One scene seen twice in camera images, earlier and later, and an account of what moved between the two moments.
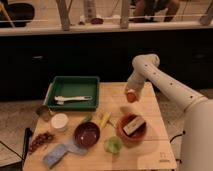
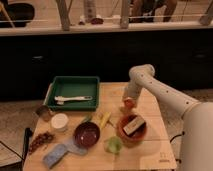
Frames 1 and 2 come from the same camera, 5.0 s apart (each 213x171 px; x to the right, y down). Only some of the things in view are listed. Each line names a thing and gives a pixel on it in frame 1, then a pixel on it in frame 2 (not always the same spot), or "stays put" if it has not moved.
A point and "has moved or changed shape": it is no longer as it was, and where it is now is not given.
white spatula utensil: [61, 99] stays put
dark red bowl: [86, 134] stays put
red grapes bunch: [42, 138] stays put
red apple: [131, 97] has moved or changed shape
